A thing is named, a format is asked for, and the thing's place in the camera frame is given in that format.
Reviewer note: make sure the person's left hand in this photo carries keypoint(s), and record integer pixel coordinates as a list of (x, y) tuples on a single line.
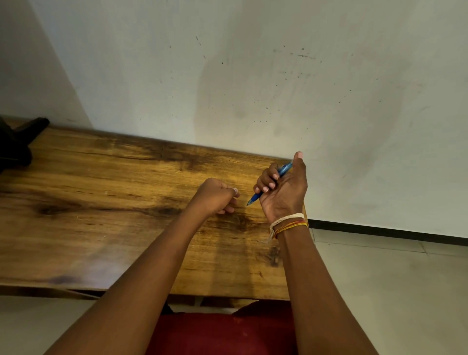
[(212, 195)]

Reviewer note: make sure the person's left forearm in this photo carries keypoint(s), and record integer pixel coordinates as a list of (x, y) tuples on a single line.
[(135, 281)]

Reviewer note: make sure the red yellow thread wristband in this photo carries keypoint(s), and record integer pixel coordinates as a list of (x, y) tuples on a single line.
[(290, 226)]

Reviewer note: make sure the black cloth bag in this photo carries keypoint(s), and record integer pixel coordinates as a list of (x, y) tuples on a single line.
[(16, 141)]

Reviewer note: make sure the person's right forearm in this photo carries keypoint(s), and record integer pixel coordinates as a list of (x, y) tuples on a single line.
[(318, 292)]

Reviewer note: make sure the person's left fingers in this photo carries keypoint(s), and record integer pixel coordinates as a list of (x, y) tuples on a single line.
[(230, 201)]

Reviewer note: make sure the white thread wristband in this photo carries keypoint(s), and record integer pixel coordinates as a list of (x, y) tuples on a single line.
[(287, 219)]

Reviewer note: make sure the blue pen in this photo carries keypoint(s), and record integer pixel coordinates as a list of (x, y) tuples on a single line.
[(268, 188)]

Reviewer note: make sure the person's right thumb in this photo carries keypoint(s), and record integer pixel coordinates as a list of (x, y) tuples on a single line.
[(299, 164)]

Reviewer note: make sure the person's right hand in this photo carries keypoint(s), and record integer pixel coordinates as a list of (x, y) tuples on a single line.
[(287, 197)]

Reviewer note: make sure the person's red trousers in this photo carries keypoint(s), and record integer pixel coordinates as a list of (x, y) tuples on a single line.
[(223, 332)]

